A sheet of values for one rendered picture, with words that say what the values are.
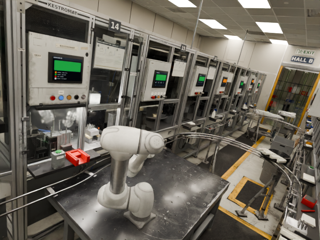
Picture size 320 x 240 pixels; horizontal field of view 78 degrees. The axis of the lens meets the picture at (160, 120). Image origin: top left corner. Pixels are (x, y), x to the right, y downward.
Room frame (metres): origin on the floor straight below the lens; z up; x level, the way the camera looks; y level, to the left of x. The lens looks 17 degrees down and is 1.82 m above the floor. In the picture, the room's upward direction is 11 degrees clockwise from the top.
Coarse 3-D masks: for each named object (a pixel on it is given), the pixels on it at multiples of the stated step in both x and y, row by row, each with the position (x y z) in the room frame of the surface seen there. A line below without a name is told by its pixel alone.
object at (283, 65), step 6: (282, 66) 8.39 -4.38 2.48; (288, 66) 8.27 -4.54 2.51; (294, 66) 8.16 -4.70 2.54; (300, 66) 8.05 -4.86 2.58; (306, 66) 7.95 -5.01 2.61; (276, 78) 8.43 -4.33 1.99; (318, 78) 7.68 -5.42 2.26; (276, 84) 8.40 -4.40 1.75; (312, 90) 7.69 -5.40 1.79; (270, 96) 8.41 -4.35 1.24; (306, 108) 7.67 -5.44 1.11; (300, 120) 7.68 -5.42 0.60; (294, 132) 7.70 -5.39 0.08
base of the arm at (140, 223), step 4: (128, 212) 1.19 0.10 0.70; (124, 216) 1.17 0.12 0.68; (128, 216) 1.16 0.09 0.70; (132, 216) 1.14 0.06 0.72; (148, 216) 1.16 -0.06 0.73; (152, 216) 1.21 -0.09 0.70; (132, 220) 1.13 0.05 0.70; (136, 220) 1.13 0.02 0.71; (140, 220) 1.13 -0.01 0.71; (144, 220) 1.14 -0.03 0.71; (148, 220) 1.16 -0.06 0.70; (136, 224) 1.11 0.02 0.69; (140, 224) 1.11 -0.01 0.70; (144, 224) 1.12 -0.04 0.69; (140, 228) 1.08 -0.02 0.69
